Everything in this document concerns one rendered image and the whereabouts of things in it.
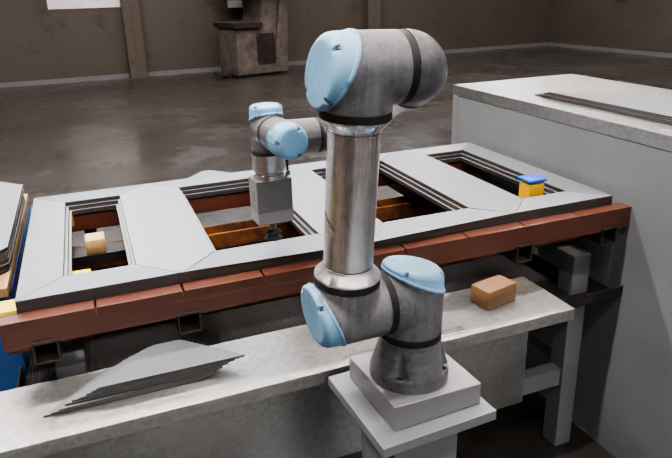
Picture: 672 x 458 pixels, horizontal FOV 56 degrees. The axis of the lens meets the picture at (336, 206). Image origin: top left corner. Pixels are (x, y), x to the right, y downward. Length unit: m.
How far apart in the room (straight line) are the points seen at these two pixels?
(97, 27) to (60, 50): 0.73
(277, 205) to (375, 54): 0.60
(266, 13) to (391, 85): 10.48
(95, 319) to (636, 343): 1.49
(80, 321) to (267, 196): 0.47
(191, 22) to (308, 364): 11.02
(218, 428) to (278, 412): 0.14
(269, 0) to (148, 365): 10.32
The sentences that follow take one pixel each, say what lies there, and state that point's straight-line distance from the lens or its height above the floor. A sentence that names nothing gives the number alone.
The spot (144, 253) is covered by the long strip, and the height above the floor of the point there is 0.85.
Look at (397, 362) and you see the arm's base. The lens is 1.19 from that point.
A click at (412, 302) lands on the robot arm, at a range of 1.13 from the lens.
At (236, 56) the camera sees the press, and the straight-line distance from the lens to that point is 11.17.
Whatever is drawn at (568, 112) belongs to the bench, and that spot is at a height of 1.05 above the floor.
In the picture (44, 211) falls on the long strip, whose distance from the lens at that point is 1.99.
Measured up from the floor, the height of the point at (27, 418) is 0.68.
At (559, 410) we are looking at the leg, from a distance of 2.24.
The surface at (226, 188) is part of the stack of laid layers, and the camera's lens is 2.08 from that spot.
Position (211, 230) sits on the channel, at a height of 0.71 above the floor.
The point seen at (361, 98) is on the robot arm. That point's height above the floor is 1.28.
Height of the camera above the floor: 1.44
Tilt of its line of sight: 19 degrees down
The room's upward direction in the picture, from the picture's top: 2 degrees counter-clockwise
